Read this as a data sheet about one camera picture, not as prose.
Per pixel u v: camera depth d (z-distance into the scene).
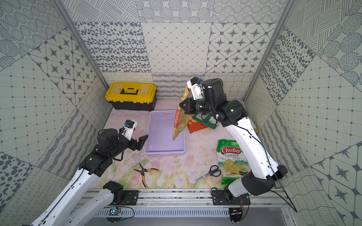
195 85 0.54
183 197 0.75
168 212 0.70
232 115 0.41
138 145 0.66
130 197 0.73
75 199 0.45
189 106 0.51
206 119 1.05
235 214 0.72
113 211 0.71
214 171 0.84
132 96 1.01
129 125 0.61
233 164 0.85
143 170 0.84
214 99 0.44
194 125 1.01
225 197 0.73
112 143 0.56
